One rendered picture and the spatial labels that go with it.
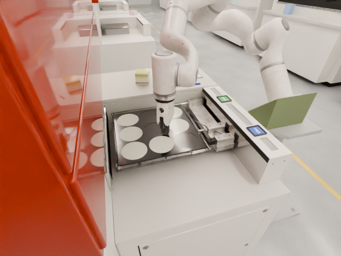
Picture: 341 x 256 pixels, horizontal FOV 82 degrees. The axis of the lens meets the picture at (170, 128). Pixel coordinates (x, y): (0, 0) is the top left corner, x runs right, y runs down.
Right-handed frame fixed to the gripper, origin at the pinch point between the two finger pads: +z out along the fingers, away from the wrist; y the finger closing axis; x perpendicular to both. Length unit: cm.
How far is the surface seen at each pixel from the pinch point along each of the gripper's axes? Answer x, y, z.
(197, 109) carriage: -10.2, 25.9, 4.7
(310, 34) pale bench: -150, 317, 21
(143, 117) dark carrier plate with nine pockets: 13.5, 9.8, 2.8
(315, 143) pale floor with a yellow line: -132, 130, 92
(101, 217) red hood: -9, -55, -33
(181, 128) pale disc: -5.8, 5.9, 2.7
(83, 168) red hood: -9, -55, -39
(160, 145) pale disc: 0.3, -7.1, 2.6
